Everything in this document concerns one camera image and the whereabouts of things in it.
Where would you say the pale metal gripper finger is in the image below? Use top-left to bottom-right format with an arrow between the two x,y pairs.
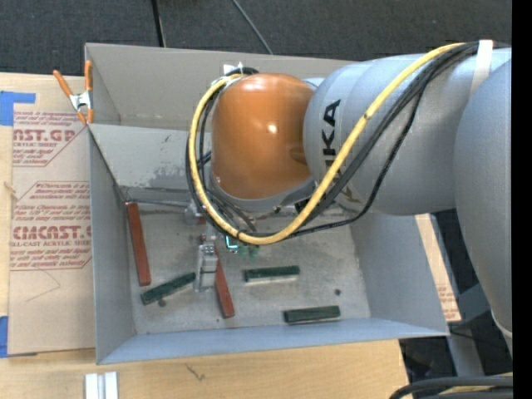
205,244 -> 219,292
194,244 -> 208,294

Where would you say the red-brown flat block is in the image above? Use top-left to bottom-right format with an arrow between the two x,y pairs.
213,248 -> 237,320
126,201 -> 152,288

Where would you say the dark green flat block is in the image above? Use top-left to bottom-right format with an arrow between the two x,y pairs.
243,264 -> 301,283
140,272 -> 197,306
283,305 -> 342,324

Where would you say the grey metal bin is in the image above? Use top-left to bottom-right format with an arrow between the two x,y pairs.
84,42 -> 451,366

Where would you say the brown cardboard board red print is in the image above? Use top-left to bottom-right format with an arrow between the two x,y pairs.
0,71 -> 463,359

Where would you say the black cylinder on white bracket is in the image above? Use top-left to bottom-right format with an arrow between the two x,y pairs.
270,200 -> 308,218

